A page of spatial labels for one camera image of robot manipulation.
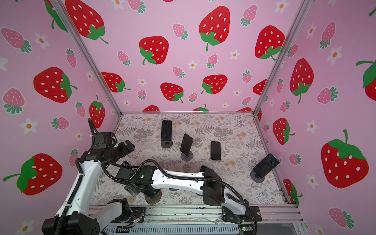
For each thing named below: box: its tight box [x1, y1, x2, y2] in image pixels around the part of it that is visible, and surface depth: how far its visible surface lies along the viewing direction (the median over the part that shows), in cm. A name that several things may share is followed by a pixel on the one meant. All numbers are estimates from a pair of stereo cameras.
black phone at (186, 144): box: [180, 133, 194, 157], surface depth 90 cm
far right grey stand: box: [250, 170, 265, 184], surface depth 88 cm
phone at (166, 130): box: [161, 120, 172, 142], surface depth 98 cm
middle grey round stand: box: [180, 150, 194, 162], surface depth 97 cm
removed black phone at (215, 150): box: [210, 141, 222, 161], surface depth 100 cm
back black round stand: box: [161, 139, 173, 149], surface depth 103 cm
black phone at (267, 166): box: [253, 153, 281, 179], surface depth 81 cm
